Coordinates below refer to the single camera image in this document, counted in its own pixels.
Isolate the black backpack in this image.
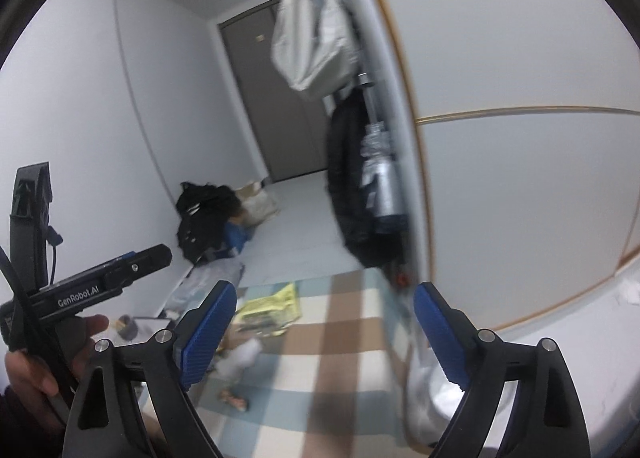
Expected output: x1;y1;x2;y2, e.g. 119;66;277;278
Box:
325;88;401;269

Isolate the grey plastic mailing bag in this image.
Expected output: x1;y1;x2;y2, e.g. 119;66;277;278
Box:
165;260;246;319

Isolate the yellow packet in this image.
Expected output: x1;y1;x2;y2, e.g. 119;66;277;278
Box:
235;283;302;336

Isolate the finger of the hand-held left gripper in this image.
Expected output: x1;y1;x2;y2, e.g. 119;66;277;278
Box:
102;244;174;289

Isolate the white tote bag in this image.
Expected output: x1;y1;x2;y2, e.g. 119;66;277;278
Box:
270;0;358;99

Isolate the person's left forearm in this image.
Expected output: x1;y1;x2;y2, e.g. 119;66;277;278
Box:
0;385;71;458

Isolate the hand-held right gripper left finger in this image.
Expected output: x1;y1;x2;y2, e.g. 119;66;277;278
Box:
62;280;238;458

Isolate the silver folded umbrella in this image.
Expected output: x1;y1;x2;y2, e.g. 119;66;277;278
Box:
357;73;408;234

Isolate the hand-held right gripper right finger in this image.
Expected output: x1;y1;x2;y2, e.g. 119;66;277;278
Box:
412;280;593;458

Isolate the beige cloth bag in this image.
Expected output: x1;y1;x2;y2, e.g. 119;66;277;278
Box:
235;180;280;229

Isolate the grey-brown door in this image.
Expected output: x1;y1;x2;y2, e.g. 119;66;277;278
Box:
217;0;331;184

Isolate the small tan item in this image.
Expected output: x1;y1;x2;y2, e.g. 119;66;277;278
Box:
220;388;248;411

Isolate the black jacket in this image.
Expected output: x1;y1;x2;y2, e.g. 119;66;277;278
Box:
175;181;243;261

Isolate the person's left hand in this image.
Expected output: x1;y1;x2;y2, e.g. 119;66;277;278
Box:
4;314;110;401

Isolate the white crumpled tissue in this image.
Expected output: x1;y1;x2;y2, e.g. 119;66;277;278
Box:
220;338;263;379

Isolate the checked tablecloth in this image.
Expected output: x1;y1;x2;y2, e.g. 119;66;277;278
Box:
140;268;451;458

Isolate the translucent plastic bag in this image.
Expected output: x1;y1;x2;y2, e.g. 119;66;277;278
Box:
405;363;471;449

